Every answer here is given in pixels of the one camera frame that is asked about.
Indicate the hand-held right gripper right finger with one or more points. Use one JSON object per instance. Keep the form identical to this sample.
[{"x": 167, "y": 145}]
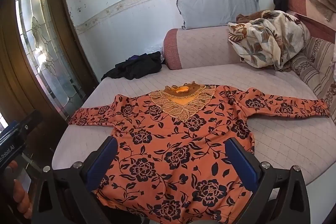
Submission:
[{"x": 242, "y": 162}]

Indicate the person's left hand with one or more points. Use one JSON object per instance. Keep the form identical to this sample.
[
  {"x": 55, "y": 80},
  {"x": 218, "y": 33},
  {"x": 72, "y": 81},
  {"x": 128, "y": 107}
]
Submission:
[{"x": 21, "y": 196}]

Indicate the black clothes pile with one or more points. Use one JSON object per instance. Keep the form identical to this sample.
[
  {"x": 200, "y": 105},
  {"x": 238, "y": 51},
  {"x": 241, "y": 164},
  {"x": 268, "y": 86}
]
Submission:
[{"x": 136, "y": 66}]

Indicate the light blue hanging cloth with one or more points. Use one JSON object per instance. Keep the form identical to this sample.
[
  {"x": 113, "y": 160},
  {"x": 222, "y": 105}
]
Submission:
[{"x": 210, "y": 6}]

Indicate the wooden door with patterned glass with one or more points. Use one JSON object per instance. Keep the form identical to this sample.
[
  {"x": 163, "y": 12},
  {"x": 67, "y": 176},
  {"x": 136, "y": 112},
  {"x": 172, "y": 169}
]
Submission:
[{"x": 39, "y": 29}]

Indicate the pink quilted sofa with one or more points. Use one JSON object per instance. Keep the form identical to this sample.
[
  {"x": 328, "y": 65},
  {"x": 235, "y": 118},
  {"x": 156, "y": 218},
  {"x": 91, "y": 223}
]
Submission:
[{"x": 210, "y": 50}]

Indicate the orange floral sweater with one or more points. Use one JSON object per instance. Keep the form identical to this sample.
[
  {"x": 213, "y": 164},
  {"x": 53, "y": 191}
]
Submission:
[{"x": 168, "y": 134}]

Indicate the cream floral cloth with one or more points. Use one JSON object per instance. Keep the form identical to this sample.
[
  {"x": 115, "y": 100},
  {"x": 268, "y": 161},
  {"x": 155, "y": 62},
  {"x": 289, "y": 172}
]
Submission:
[{"x": 267, "y": 40}]

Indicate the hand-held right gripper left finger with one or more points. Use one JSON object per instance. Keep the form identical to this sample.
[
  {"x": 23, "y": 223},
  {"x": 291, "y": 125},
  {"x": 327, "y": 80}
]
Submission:
[{"x": 103, "y": 164}]

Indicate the brown cloth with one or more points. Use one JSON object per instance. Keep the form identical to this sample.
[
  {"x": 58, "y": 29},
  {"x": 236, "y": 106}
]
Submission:
[{"x": 249, "y": 17}]

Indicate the striped floral cushion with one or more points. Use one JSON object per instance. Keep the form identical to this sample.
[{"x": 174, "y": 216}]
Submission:
[{"x": 315, "y": 61}]

